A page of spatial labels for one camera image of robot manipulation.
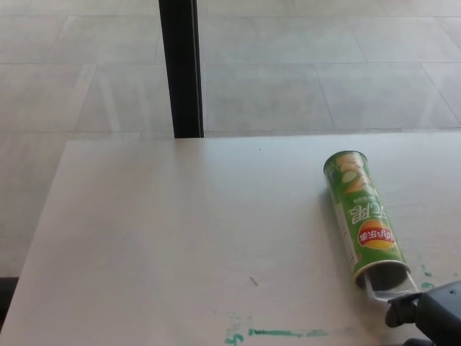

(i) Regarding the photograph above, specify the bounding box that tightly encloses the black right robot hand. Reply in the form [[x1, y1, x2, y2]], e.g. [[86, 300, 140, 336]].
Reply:
[[384, 280, 461, 346]]

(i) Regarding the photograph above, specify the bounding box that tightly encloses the clear plastic chips tray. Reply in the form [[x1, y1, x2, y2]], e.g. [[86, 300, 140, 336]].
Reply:
[[362, 272, 421, 308]]

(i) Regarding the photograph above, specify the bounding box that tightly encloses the green chips can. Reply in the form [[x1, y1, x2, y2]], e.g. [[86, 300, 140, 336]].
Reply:
[[323, 150, 411, 290]]

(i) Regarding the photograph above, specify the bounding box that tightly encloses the black vertical window frame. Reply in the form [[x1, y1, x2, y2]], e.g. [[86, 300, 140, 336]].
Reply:
[[158, 0, 205, 139]]

